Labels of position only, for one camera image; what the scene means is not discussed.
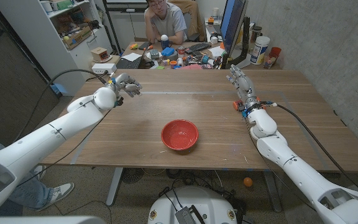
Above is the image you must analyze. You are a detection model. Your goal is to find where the dark jar with lid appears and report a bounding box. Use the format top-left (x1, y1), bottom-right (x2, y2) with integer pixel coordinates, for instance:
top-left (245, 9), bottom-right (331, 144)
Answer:
top-left (250, 26), bottom-right (263, 44)

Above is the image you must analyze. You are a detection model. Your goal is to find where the floor fan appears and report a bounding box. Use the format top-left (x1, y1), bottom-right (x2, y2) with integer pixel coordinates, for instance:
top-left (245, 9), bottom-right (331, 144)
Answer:
top-left (121, 167), bottom-right (145, 185)

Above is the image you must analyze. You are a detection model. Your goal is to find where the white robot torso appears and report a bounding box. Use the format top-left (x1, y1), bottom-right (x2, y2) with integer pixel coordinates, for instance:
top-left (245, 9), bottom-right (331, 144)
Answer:
top-left (147, 185), bottom-right (238, 224)

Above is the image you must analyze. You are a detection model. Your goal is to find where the white power box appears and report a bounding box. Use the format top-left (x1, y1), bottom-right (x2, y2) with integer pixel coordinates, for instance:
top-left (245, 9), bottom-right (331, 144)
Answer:
top-left (91, 63), bottom-right (117, 75)

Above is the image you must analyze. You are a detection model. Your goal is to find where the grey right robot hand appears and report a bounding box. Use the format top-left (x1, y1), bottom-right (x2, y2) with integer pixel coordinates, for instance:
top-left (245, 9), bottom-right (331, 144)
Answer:
top-left (227, 64), bottom-right (260, 108)

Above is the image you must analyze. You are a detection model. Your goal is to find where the small wooden box device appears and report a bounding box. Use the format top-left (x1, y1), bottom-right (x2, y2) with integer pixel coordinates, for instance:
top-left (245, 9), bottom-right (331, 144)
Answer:
top-left (90, 47), bottom-right (111, 63)

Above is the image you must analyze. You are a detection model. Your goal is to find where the cardboard box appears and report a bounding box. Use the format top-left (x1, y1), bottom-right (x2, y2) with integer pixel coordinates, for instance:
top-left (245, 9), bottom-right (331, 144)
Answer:
top-left (63, 25), bottom-right (93, 50)

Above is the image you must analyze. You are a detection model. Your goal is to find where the standing person in jeans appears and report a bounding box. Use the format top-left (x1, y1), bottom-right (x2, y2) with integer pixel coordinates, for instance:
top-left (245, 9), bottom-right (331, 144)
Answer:
top-left (0, 127), bottom-right (75, 218)

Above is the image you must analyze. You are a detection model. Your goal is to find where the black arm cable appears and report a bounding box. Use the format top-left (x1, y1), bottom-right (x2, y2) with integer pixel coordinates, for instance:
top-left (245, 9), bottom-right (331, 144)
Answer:
top-left (14, 68), bottom-right (108, 144)
top-left (273, 103), bottom-right (358, 195)

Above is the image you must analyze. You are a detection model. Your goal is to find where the white paper sheet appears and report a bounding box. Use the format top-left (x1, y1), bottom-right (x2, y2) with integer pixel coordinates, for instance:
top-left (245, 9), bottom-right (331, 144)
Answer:
top-left (121, 52), bottom-right (142, 62)

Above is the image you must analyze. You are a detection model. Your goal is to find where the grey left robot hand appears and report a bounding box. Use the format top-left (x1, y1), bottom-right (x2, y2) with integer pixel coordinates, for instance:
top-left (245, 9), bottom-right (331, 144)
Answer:
top-left (110, 72), bottom-right (143, 100)

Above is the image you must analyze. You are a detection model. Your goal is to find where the red bowl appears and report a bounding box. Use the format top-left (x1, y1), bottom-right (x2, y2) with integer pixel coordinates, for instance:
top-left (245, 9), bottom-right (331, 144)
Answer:
top-left (160, 119), bottom-right (200, 151)

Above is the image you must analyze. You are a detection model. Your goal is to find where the computer monitor on black stand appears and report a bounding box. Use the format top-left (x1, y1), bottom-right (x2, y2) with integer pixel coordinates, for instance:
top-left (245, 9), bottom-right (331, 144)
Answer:
top-left (220, 0), bottom-right (250, 70)

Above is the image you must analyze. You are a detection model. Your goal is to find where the tan jacket on chair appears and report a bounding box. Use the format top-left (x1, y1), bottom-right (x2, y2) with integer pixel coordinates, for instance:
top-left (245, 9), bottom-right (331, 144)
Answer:
top-left (169, 0), bottom-right (206, 43)

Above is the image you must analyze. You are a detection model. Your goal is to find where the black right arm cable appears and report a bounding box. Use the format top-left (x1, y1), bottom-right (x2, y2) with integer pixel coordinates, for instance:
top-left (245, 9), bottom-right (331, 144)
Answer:
top-left (273, 103), bottom-right (358, 195)

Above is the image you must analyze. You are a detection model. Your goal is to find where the black laptop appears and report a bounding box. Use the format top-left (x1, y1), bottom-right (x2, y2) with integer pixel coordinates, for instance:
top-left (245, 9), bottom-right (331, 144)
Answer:
top-left (116, 46), bottom-right (147, 70)

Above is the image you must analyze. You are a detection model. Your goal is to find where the white table leg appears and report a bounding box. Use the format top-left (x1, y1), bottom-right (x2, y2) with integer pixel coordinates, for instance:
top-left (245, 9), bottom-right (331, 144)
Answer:
top-left (262, 170), bottom-right (283, 213)
top-left (106, 167), bottom-right (124, 207)

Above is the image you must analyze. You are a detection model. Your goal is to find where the seated person in grey t-shirt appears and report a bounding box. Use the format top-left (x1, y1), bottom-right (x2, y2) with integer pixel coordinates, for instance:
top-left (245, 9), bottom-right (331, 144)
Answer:
top-left (144, 0), bottom-right (188, 45)

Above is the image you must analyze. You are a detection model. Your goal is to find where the white tub with label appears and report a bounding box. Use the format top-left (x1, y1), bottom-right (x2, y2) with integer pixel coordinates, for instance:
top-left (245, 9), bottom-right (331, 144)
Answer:
top-left (250, 35), bottom-right (271, 65)

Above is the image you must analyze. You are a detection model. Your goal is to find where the black keyboard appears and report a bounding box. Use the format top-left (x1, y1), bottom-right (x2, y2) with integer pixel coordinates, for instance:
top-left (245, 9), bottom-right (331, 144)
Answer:
top-left (184, 42), bottom-right (212, 54)

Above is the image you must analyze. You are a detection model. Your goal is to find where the white shelf unit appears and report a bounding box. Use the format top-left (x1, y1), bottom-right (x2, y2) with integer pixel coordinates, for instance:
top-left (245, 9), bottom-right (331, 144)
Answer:
top-left (0, 0), bottom-right (113, 93)

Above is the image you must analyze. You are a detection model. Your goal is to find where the orange and red plastic toy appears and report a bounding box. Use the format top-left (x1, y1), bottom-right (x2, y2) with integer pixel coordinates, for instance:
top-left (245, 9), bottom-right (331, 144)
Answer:
top-left (232, 96), bottom-right (262, 111)

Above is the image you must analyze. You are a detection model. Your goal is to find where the blue bottle with white cap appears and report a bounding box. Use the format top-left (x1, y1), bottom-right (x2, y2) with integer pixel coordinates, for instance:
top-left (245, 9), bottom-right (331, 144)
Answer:
top-left (160, 34), bottom-right (171, 50)

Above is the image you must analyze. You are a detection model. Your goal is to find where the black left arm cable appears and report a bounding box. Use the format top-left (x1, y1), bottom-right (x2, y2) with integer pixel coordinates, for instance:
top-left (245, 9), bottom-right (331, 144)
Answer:
top-left (14, 68), bottom-right (108, 144)

